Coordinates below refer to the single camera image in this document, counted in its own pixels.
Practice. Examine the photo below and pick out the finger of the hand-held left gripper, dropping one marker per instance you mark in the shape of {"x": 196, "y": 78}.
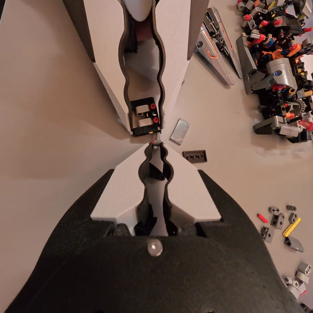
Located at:
{"x": 176, "y": 31}
{"x": 105, "y": 36}

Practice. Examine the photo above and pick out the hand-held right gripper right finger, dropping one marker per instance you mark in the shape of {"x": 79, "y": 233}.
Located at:
{"x": 193, "y": 193}

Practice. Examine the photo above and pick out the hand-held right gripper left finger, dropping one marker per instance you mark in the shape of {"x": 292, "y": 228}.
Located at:
{"x": 119, "y": 193}

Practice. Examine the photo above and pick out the black lego frame assembly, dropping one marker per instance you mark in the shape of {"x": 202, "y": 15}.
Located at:
{"x": 143, "y": 131}

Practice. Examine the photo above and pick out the grey lego axle connector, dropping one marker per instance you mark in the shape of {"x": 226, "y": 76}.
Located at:
{"x": 158, "y": 137}

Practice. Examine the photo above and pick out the black curved lego beam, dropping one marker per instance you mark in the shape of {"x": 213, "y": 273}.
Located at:
{"x": 159, "y": 176}

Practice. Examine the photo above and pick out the black three-hole lego plate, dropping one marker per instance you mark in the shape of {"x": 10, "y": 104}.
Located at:
{"x": 185, "y": 153}

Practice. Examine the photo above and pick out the grey flat lego tile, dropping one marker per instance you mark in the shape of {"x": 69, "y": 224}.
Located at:
{"x": 179, "y": 132}

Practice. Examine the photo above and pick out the pile of loose lego pieces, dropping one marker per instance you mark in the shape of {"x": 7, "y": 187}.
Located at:
{"x": 277, "y": 221}

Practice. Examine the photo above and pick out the partly built lego car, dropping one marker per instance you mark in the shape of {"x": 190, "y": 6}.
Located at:
{"x": 281, "y": 71}

